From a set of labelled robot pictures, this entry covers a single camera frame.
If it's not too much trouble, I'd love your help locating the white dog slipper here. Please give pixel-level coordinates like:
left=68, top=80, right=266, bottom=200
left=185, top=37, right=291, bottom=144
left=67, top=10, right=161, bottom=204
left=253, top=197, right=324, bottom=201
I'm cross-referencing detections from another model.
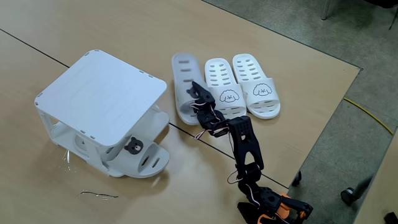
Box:
left=232, top=53, right=281, bottom=120
left=204, top=57, right=248, bottom=127

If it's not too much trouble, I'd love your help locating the white two-shelf shoe rack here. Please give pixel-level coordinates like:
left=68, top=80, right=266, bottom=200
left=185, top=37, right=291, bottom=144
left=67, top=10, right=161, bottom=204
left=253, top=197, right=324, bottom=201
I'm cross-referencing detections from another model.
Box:
left=34, top=49, right=170, bottom=178

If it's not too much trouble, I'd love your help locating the grey bear slipper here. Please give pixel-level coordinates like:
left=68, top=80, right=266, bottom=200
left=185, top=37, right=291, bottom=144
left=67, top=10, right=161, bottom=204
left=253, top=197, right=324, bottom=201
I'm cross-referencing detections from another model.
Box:
left=73, top=133, right=170, bottom=179
left=170, top=52, right=212, bottom=126

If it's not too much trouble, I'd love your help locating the black table castor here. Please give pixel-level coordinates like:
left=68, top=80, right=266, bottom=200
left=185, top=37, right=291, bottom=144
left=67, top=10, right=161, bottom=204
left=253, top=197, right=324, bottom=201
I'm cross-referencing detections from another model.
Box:
left=291, top=170, right=302, bottom=187

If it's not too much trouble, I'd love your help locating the black object on floor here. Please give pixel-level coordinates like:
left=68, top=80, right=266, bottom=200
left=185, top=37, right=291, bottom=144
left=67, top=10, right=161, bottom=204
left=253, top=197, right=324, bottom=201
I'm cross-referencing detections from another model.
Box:
left=383, top=211, right=398, bottom=224

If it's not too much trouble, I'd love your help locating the black chair castor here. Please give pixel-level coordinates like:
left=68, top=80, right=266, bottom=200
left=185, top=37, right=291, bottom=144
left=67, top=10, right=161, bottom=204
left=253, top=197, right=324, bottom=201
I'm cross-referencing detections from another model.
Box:
left=340, top=174, right=374, bottom=205

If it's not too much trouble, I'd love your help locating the grey metal chair leg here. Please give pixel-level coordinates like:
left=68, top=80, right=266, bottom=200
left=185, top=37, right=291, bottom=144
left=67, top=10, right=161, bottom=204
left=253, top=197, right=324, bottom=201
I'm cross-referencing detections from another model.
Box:
left=321, top=0, right=331, bottom=21

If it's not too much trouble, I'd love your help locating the yellow floor cable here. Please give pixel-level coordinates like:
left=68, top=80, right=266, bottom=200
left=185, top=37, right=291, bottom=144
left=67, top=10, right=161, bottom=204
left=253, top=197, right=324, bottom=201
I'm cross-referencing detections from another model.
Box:
left=343, top=97, right=395, bottom=136

